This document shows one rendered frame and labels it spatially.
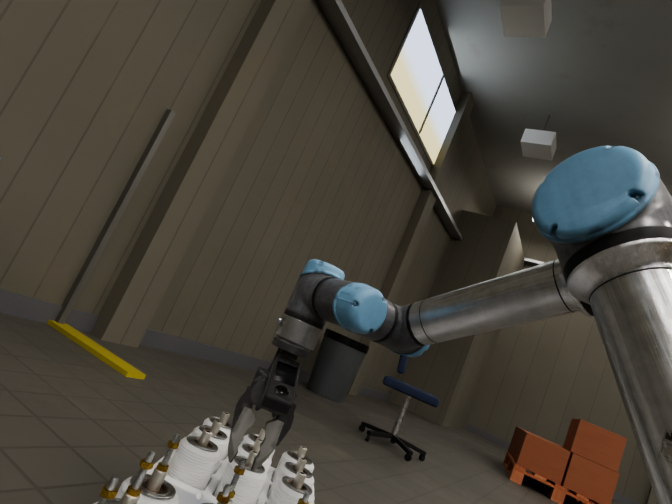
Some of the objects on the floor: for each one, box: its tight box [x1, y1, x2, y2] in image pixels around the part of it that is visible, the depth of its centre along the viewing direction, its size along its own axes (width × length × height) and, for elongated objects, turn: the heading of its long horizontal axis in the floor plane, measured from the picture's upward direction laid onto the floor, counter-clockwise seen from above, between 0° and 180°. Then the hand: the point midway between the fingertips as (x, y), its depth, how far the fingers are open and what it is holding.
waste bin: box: [307, 328, 370, 403], centre depth 512 cm, size 54×53×67 cm
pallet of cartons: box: [503, 419, 627, 504], centre depth 526 cm, size 153×115×84 cm
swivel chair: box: [359, 355, 440, 461], centre depth 371 cm, size 59×56×102 cm
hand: (244, 459), depth 76 cm, fingers open, 3 cm apart
